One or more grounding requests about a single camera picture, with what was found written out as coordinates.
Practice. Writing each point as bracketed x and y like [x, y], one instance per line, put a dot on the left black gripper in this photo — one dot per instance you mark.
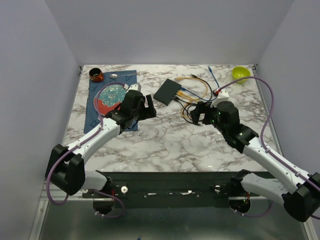
[149, 113]

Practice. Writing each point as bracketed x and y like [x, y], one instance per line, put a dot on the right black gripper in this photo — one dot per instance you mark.
[200, 109]

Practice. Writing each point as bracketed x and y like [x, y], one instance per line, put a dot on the black network switch box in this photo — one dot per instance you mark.
[167, 91]

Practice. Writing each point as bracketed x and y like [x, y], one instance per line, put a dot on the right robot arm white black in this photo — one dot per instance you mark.
[292, 187]

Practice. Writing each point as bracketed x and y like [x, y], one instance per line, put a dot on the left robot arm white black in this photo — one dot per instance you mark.
[66, 166]

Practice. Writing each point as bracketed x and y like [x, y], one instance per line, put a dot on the teal red patterned plate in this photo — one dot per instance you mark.
[111, 96]

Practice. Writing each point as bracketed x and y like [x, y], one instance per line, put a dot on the metal spoon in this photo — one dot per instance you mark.
[116, 76]

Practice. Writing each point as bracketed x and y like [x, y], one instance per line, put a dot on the green bowl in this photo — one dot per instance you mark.
[240, 72]

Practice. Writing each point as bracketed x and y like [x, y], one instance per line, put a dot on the red black cup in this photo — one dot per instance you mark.
[96, 75]

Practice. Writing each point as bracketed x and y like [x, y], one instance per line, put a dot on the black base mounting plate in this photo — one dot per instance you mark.
[175, 189]

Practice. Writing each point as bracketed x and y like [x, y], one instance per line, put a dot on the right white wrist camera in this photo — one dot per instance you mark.
[221, 96]

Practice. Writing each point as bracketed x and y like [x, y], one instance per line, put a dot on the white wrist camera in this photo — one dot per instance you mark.
[135, 87]
[221, 96]

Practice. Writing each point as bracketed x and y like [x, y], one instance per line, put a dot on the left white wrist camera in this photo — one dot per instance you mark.
[135, 87]

